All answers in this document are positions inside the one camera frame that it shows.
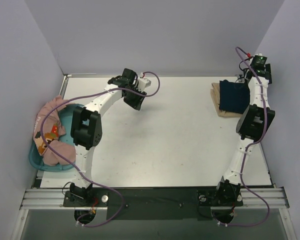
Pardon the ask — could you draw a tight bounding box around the navy blue t-shirt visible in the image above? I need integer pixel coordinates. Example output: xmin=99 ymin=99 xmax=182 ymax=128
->
xmin=219 ymin=80 xmax=250 ymax=114

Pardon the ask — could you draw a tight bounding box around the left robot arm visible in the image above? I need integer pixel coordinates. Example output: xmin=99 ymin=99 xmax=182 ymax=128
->
xmin=69 ymin=68 xmax=151 ymax=206

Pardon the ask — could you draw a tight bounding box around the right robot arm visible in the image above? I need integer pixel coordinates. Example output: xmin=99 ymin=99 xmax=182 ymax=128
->
xmin=213 ymin=53 xmax=275 ymax=206

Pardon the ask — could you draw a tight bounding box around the folded tan t-shirt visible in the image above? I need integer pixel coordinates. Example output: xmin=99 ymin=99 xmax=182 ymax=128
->
xmin=210 ymin=82 xmax=242 ymax=118

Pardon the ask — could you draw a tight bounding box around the teal plastic basket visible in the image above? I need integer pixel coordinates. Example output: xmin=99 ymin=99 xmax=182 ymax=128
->
xmin=28 ymin=104 xmax=79 ymax=172

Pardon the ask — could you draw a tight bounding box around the pink graphic t-shirt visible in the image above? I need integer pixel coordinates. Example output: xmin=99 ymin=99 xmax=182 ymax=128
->
xmin=33 ymin=95 xmax=76 ymax=166

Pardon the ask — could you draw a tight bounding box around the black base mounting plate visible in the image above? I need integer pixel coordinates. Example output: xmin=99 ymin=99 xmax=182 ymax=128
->
xmin=62 ymin=187 xmax=243 ymax=221

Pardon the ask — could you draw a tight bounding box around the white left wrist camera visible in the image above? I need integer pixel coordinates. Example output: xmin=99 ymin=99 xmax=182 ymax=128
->
xmin=136 ymin=72 xmax=152 ymax=92

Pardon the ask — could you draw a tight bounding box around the aluminium front rail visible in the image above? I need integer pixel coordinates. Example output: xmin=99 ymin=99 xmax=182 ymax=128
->
xmin=20 ymin=188 xmax=290 ymax=210

